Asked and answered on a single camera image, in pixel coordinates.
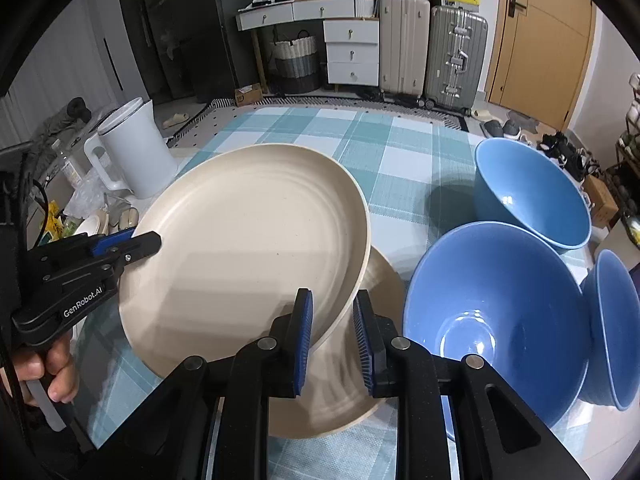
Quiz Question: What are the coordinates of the small box on floor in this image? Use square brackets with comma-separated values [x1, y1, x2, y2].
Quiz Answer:
[234, 82, 262, 106]

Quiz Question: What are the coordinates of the grey slippers pair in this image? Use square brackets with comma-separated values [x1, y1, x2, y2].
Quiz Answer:
[480, 119, 521, 141]

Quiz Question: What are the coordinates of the small cardboard box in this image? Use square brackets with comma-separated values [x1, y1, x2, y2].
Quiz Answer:
[584, 174, 620, 229]

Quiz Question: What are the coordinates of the small cream dishes stack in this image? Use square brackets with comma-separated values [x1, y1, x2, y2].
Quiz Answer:
[75, 207, 139, 236]

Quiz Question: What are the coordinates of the blue bowl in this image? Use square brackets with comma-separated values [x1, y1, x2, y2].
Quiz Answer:
[579, 249, 639, 411]
[474, 139, 591, 254]
[402, 221, 590, 427]

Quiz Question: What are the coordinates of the beige suitcase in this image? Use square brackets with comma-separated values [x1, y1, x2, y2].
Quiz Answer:
[378, 0, 431, 98]

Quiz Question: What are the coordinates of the person's left hand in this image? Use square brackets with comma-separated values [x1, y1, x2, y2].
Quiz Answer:
[12, 332, 79, 406]

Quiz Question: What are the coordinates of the woven laundry basket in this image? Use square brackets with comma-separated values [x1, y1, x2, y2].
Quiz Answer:
[272, 29, 320, 94]

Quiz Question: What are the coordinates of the silver suitcase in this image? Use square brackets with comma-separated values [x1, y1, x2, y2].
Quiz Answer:
[424, 6, 488, 116]

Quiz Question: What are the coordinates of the wooden door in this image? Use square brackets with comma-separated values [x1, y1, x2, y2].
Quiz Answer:
[486, 0, 596, 130]

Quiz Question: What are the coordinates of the white desk with drawers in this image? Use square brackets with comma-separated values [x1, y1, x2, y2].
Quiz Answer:
[236, 0, 380, 87]

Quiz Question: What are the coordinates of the white electric kettle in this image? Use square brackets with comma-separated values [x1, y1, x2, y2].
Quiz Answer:
[84, 98, 178, 200]

